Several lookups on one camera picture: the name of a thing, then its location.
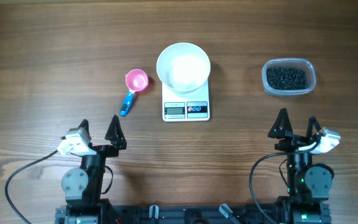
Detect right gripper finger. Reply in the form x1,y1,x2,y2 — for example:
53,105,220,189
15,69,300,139
306,116,321,140
267,108,293,139

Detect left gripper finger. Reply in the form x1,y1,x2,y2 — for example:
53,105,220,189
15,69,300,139
104,115,127,150
78,119,90,133

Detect pink scoop with blue handle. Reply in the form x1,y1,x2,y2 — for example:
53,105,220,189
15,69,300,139
119,69,149,116

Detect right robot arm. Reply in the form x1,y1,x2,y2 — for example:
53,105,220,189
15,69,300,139
268,108,340,224

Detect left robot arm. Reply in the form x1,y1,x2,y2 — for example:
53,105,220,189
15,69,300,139
55,115,127,224

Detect white digital kitchen scale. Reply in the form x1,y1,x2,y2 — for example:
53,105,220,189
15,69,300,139
162,81,210,122

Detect white round bowl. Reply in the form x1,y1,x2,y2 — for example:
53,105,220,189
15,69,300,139
156,42,211,93

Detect black beans in container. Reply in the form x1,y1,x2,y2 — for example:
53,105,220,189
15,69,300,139
267,67,307,90

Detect clear plastic container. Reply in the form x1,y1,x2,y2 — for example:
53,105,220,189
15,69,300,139
262,58,316,96

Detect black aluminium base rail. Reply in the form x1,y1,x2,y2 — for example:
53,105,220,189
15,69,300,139
55,203,332,224

